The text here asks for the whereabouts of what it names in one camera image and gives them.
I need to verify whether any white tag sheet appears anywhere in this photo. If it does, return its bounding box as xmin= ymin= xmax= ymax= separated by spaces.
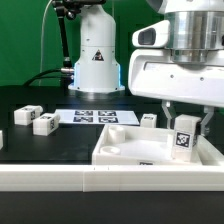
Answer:
xmin=55 ymin=109 xmax=139 ymax=125

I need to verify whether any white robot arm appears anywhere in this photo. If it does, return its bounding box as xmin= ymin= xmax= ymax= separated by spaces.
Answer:
xmin=69 ymin=0 xmax=224 ymax=124

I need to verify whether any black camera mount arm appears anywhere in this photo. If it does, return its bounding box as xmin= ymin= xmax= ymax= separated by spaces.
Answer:
xmin=52 ymin=0 xmax=106 ymax=68

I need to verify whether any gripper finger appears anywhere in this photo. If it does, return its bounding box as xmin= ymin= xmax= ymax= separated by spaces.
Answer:
xmin=162 ymin=100 xmax=176 ymax=129
xmin=201 ymin=106 xmax=214 ymax=136

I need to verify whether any white front fence rail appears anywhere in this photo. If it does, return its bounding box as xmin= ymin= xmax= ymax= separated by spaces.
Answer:
xmin=0 ymin=165 xmax=224 ymax=192

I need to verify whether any black cable bundle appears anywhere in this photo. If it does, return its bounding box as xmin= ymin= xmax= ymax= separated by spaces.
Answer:
xmin=22 ymin=67 xmax=75 ymax=88

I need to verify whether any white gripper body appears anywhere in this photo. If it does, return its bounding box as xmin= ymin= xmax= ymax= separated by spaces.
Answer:
xmin=128 ymin=20 xmax=224 ymax=107

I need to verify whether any grey thin cable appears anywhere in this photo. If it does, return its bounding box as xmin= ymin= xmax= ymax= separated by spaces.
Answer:
xmin=39 ymin=0 xmax=54 ymax=87

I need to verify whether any white square tabletop part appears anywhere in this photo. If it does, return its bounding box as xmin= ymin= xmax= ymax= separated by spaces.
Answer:
xmin=92 ymin=125 xmax=224 ymax=166

